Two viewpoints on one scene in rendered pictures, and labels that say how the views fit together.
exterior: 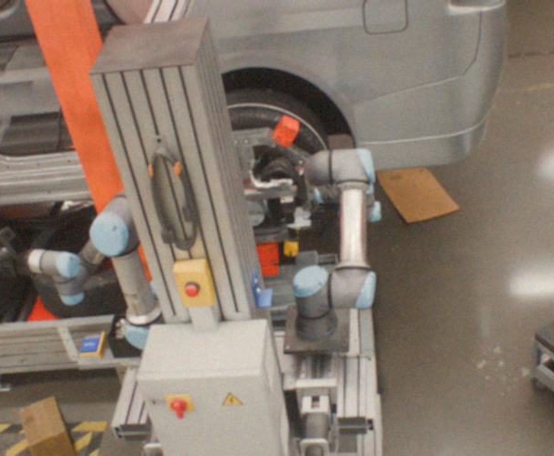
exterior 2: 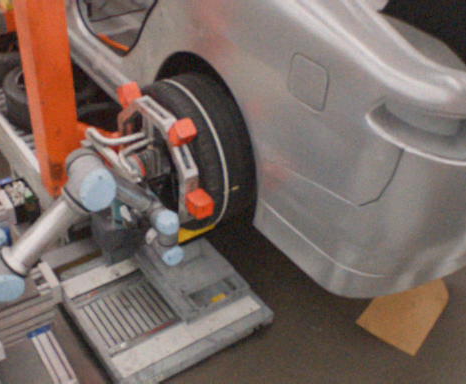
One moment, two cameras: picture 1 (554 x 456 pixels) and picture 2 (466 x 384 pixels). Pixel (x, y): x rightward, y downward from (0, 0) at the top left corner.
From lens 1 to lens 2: 2.27 m
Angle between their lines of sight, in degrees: 38
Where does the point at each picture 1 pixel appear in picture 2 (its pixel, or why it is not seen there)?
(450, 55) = (352, 174)
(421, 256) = (321, 355)
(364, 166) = (81, 186)
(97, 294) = not seen: hidden behind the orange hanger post
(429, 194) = (413, 321)
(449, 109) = (335, 232)
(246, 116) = (170, 98)
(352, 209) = (48, 214)
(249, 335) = not seen: outside the picture
